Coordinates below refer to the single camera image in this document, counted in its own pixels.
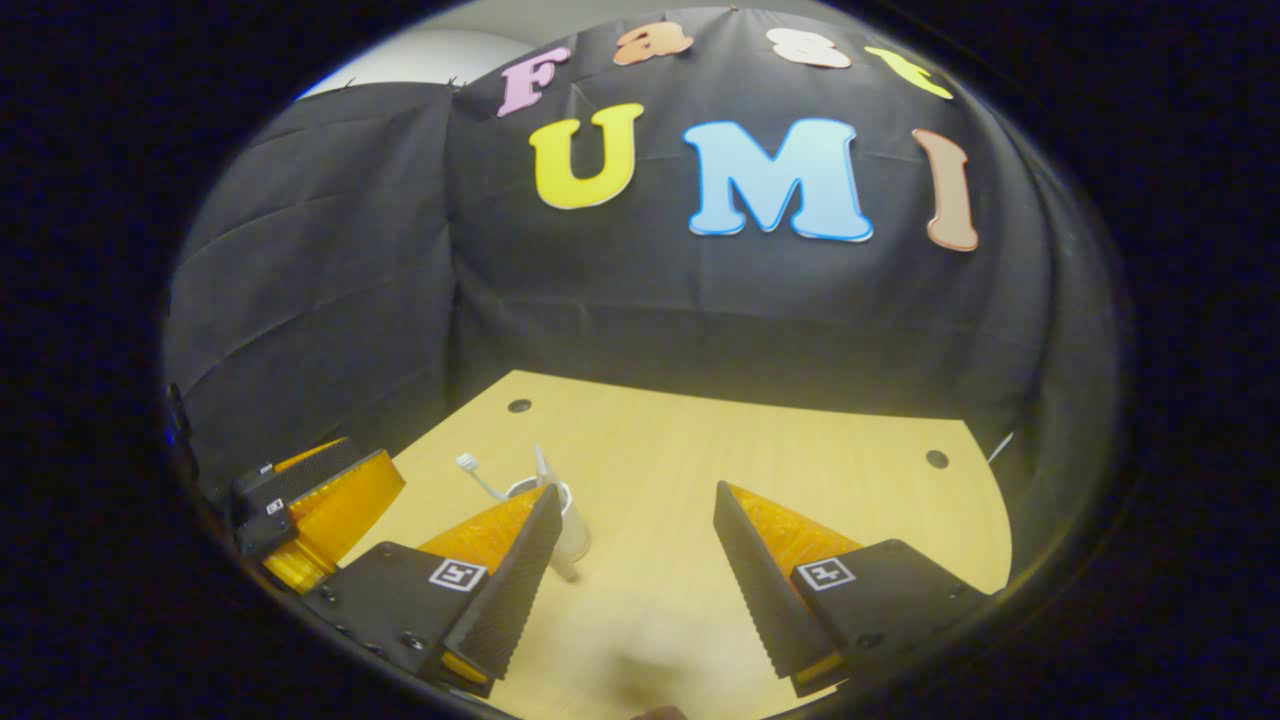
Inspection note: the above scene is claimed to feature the pale blue toothbrush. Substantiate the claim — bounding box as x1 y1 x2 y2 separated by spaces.
456 452 513 503

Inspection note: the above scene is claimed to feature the white cup with wooden handle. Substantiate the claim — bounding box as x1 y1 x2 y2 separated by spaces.
505 476 593 583

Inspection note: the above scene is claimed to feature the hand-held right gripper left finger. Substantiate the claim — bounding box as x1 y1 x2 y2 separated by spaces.
300 483 566 699

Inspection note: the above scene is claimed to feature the light wooden desktop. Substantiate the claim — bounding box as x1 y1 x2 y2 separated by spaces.
340 370 1013 720

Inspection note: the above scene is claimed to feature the black backdrop cloth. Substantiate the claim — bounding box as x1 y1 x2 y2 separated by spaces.
163 5 1121 591

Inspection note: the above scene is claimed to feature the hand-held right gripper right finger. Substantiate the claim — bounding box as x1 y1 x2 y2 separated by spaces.
712 480 996 699

